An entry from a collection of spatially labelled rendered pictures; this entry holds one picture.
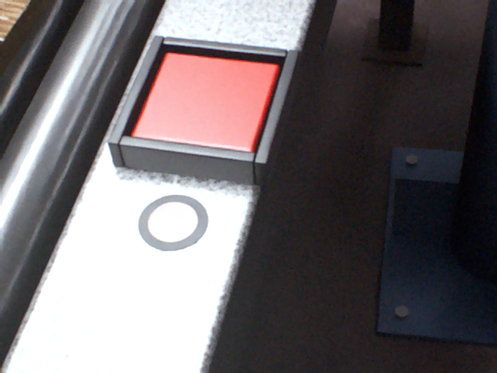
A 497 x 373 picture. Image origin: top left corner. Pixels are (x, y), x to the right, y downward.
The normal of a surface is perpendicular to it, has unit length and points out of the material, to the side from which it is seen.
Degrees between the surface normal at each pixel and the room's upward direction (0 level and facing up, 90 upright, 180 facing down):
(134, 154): 90
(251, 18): 0
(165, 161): 90
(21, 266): 58
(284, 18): 0
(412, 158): 0
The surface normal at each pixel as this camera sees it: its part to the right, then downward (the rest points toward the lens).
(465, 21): -0.07, -0.64
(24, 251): 0.70, -0.31
